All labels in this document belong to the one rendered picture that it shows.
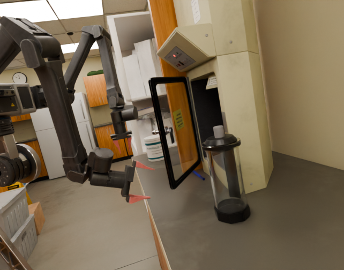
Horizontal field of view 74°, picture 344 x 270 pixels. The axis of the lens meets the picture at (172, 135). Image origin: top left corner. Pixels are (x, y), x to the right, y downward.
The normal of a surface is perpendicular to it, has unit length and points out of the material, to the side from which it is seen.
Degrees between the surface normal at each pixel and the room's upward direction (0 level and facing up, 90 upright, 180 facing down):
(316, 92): 90
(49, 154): 90
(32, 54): 100
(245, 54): 90
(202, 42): 90
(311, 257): 0
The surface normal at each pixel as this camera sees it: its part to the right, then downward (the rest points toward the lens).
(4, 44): -0.26, 0.48
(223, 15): 0.24, 0.11
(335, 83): -0.95, 0.22
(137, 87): -0.16, 0.25
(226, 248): -0.19, -0.97
